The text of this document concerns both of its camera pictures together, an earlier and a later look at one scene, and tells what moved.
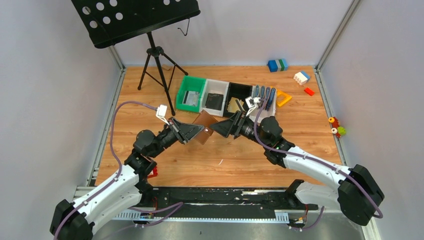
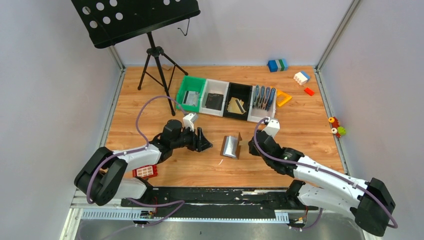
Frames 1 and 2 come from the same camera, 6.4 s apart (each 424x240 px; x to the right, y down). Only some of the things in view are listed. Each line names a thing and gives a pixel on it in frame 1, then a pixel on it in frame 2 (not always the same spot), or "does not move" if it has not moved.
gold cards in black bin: x=233 y=106 does not move
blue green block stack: x=278 y=65 does not move
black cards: x=214 y=101 does not move
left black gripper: x=184 y=132 -> x=204 y=143
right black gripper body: x=246 y=128 -> x=253 y=151
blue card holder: x=266 y=93 does not move
